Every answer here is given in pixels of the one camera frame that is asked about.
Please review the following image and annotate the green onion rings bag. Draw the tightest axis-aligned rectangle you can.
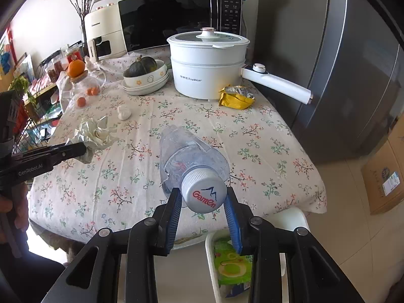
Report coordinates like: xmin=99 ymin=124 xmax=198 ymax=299
xmin=214 ymin=237 xmax=253 ymax=285

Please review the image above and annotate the lower cardboard box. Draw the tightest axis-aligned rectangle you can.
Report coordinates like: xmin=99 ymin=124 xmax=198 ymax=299
xmin=362 ymin=118 xmax=404 ymax=215

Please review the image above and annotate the white trash bin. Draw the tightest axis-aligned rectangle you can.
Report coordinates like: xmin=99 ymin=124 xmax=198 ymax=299
xmin=206 ymin=207 xmax=309 ymax=302

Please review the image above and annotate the grey refrigerator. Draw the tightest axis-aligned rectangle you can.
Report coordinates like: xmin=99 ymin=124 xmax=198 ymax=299
xmin=253 ymin=0 xmax=403 ymax=163

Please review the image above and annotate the cream air fryer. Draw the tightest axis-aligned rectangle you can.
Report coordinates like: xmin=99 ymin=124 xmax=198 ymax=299
xmin=84 ymin=4 xmax=127 ymax=62

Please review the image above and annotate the person's left hand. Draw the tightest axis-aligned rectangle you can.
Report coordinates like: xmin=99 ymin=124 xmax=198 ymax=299
xmin=1 ymin=182 xmax=30 ymax=240

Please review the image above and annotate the green kabocha squash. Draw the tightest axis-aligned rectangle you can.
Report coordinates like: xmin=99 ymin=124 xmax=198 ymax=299
xmin=123 ymin=56 xmax=158 ymax=77

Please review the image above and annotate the white floral bowl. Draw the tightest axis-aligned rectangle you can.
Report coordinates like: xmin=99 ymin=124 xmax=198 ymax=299
xmin=124 ymin=60 xmax=167 ymax=88

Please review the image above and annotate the floral tablecloth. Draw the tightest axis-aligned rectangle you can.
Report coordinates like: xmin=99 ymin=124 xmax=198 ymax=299
xmin=28 ymin=54 xmax=327 ymax=242

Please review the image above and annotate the wire rack with packages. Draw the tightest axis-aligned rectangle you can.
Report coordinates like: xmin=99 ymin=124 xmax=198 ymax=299
xmin=1 ymin=46 xmax=64 ymax=153

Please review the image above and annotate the glass jar with cork lid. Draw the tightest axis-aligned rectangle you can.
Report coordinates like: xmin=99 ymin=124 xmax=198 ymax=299
xmin=57 ymin=70 xmax=106 ymax=113

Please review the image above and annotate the large orange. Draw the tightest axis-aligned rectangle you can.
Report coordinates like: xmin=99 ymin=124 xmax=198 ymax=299
xmin=67 ymin=59 xmax=86 ymax=78

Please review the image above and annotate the yellow crumpled snack wrapper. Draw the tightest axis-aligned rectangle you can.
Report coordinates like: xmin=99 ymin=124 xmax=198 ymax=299
xmin=218 ymin=86 xmax=256 ymax=110

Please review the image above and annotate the white tissue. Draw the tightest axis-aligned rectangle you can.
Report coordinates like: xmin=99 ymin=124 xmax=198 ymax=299
xmin=66 ymin=116 xmax=118 ymax=164

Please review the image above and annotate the red labelled spice jar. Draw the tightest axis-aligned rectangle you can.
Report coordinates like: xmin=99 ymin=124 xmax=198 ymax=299
xmin=66 ymin=44 xmax=83 ymax=64

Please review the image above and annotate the black microwave oven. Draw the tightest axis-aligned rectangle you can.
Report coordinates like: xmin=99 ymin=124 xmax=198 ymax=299
xmin=118 ymin=0 xmax=242 ymax=52

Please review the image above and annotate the clear plastic water bottle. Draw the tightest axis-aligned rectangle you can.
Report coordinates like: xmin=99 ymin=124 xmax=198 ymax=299
xmin=160 ymin=125 xmax=229 ymax=214

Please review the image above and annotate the white electric cooking pot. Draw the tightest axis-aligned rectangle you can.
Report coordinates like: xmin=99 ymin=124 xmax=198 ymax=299
xmin=167 ymin=28 xmax=312 ymax=105

